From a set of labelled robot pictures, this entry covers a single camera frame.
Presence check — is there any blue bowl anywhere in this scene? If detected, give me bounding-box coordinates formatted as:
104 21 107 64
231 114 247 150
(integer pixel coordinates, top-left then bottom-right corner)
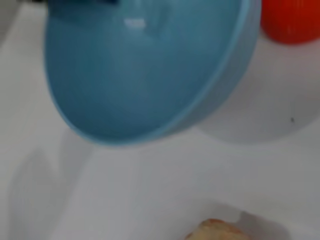
43 0 262 146

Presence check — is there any red pear toy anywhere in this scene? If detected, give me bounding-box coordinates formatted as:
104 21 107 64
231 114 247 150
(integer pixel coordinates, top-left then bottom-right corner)
259 0 320 45

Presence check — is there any tan ridged shrimp toy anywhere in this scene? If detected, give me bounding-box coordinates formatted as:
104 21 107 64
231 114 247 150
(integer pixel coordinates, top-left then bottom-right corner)
184 218 251 240

